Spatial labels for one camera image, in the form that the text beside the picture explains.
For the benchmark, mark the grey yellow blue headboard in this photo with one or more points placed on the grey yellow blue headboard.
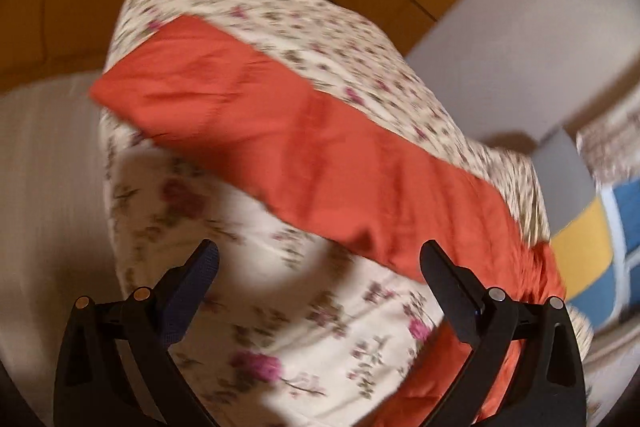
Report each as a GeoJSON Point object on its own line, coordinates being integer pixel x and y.
{"type": "Point", "coordinates": [585, 247]}

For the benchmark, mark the floral curtain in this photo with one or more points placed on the floral curtain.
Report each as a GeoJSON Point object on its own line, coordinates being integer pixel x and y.
{"type": "Point", "coordinates": [615, 142]}

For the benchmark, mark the red-orange padded jacket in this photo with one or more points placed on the red-orange padded jacket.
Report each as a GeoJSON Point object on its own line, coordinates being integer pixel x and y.
{"type": "Point", "coordinates": [300, 147]}

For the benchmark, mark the large rose print quilt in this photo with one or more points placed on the large rose print quilt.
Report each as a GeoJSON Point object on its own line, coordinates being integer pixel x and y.
{"type": "Point", "coordinates": [275, 297]}

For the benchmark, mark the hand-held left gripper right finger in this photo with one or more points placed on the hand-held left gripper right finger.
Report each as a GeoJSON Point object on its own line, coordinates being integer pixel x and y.
{"type": "Point", "coordinates": [450, 287]}

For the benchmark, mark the white framed window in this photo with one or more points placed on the white framed window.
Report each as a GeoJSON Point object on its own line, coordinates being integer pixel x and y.
{"type": "Point", "coordinates": [631, 217]}

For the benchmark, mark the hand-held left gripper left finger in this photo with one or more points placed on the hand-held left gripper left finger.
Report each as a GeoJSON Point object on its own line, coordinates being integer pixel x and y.
{"type": "Point", "coordinates": [200, 277]}

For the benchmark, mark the floral white pillow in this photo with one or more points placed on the floral white pillow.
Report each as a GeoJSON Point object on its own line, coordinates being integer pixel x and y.
{"type": "Point", "coordinates": [310, 32]}

